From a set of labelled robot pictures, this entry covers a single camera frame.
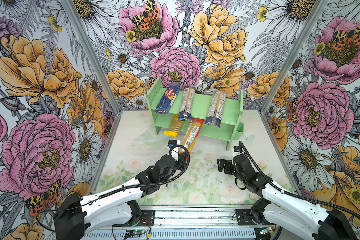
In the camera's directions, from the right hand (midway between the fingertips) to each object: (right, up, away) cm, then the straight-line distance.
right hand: (225, 166), depth 84 cm
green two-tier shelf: (+3, +21, -3) cm, 21 cm away
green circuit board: (-46, -27, -13) cm, 55 cm away
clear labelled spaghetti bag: (-6, +31, -4) cm, 32 cm away
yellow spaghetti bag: (-28, +21, +7) cm, 36 cm away
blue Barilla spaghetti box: (-32, +38, +1) cm, 50 cm away
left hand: (-22, +8, -8) cm, 25 cm away
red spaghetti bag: (-18, +20, -6) cm, 28 cm away
